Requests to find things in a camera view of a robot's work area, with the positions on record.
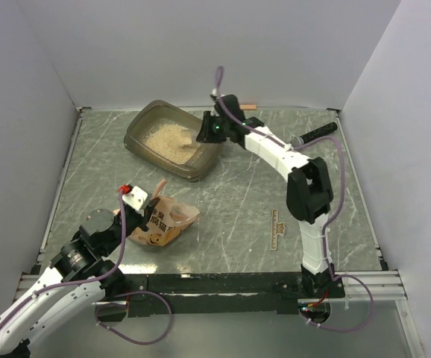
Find clear plastic litter scoop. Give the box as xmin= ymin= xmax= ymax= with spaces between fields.
xmin=180 ymin=129 xmax=198 ymax=147

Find pink cat litter bag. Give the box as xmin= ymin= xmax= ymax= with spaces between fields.
xmin=128 ymin=179 xmax=200 ymax=247

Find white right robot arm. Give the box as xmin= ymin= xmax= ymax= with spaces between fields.
xmin=196 ymin=92 xmax=334 ymax=297

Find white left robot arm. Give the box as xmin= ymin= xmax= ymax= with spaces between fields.
xmin=0 ymin=203 xmax=154 ymax=357

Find beige cat litter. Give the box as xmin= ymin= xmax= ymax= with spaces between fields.
xmin=143 ymin=124 xmax=201 ymax=165

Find orange tape piece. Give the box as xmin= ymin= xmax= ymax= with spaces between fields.
xmin=240 ymin=104 xmax=257 ymax=110

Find black handheld microphone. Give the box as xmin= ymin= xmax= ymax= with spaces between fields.
xmin=295 ymin=122 xmax=338 ymax=145

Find small wooden comb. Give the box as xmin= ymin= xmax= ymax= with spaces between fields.
xmin=270 ymin=209 xmax=286 ymax=251

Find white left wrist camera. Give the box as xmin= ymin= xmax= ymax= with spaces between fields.
xmin=119 ymin=184 xmax=151 ymax=214

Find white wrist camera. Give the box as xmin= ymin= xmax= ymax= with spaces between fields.
xmin=210 ymin=88 xmax=223 ymax=101
xmin=119 ymin=184 xmax=151 ymax=214

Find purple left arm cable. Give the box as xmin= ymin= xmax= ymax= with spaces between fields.
xmin=0 ymin=189 xmax=129 ymax=340

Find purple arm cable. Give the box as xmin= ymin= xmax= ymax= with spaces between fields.
xmin=213 ymin=66 xmax=347 ymax=280
xmin=0 ymin=189 xmax=129 ymax=340

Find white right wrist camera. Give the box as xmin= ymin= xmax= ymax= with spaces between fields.
xmin=210 ymin=88 xmax=223 ymax=101

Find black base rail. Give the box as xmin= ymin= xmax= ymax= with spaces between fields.
xmin=103 ymin=272 xmax=345 ymax=318

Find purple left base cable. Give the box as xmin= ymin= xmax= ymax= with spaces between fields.
xmin=94 ymin=290 xmax=173 ymax=345

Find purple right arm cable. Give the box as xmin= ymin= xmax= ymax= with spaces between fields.
xmin=213 ymin=66 xmax=347 ymax=280

